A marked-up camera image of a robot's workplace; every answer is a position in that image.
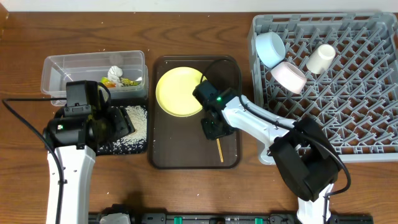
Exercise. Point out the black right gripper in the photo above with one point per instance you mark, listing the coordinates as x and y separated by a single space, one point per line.
210 133

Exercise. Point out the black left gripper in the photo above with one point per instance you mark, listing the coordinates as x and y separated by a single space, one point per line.
121 123

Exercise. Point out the wooden chopstick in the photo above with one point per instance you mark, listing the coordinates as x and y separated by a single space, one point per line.
220 150

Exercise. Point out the green orange snack wrapper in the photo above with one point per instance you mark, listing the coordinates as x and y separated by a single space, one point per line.
123 82

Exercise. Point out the white tissue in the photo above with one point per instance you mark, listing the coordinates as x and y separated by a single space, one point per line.
114 74

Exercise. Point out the yellow plate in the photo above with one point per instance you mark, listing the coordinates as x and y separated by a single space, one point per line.
174 91

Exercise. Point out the blue bowl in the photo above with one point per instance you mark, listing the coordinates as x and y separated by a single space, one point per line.
270 49

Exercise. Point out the pale green cup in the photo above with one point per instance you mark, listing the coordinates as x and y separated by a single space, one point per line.
321 59

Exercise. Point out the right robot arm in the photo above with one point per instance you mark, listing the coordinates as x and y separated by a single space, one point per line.
306 160

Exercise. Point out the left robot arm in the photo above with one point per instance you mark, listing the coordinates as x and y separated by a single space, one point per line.
69 192

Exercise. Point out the grey dishwasher rack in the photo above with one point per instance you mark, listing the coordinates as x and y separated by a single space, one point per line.
355 100

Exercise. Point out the black plastic tray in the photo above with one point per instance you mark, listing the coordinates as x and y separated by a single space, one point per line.
100 129

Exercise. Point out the brown serving tray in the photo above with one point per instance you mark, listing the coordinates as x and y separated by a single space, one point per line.
180 143

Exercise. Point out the clear plastic bin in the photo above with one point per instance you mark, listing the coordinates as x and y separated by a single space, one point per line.
58 70

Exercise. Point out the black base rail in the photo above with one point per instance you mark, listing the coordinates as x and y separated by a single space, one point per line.
162 217

